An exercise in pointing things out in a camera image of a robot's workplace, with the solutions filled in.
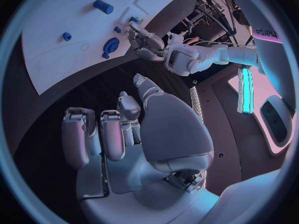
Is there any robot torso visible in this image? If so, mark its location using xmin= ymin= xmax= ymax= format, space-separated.
xmin=227 ymin=0 xmax=299 ymax=158

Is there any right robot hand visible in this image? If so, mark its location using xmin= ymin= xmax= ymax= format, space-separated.
xmin=60 ymin=73 xmax=221 ymax=224

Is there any white cable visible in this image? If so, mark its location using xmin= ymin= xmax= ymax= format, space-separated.
xmin=183 ymin=37 xmax=237 ymax=46

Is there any glowing light bar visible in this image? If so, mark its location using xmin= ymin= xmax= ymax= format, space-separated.
xmin=237 ymin=66 xmax=255 ymax=115

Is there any blue gear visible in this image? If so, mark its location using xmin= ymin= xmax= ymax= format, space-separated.
xmin=103 ymin=37 xmax=121 ymax=54

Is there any white task board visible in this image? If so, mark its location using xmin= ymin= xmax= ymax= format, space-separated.
xmin=20 ymin=0 xmax=183 ymax=96

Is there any blue cylinder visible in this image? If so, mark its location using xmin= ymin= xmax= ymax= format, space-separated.
xmin=93 ymin=0 xmax=115 ymax=15

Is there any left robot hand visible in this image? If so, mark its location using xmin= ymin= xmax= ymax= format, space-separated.
xmin=127 ymin=20 xmax=166 ymax=61

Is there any machine with black cables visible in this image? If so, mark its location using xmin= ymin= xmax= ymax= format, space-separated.
xmin=182 ymin=0 xmax=254 ymax=42

